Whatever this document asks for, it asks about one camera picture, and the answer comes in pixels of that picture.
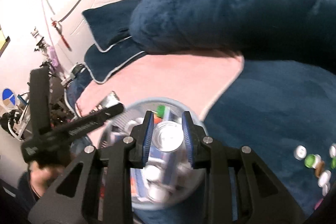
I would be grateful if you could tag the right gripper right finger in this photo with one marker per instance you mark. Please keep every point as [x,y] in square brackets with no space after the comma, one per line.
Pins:
[239,186]

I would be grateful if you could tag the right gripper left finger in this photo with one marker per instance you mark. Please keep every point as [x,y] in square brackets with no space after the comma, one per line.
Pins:
[96,186]

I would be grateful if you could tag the pink bottle cap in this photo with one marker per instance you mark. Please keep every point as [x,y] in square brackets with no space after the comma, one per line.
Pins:
[318,204]

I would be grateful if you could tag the green upturned bottle cap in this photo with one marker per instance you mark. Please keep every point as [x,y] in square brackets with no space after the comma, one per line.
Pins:
[160,111]

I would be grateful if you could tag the person's left hand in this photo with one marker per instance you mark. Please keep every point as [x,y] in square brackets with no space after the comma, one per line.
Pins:
[41,177]

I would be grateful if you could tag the cluttered equipment stand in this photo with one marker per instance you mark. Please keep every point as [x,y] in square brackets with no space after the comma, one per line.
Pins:
[17,122]

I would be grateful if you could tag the blue white round sign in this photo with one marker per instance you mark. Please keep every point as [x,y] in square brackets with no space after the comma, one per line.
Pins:
[9,99]

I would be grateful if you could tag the brown bottle cap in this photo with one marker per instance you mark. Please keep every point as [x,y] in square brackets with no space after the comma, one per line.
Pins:
[320,167]

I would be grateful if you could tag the white upturned bottle cap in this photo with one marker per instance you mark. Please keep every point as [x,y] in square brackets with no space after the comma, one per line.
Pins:
[332,151]

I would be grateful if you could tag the blue pillow white piping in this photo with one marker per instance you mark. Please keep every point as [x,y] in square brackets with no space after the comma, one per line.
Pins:
[109,24]
[102,65]

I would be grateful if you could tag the pink bed sheet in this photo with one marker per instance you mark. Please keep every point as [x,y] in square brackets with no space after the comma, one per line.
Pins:
[195,78]

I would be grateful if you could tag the rolled blue plush blanket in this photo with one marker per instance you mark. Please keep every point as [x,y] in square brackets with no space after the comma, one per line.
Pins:
[299,30]

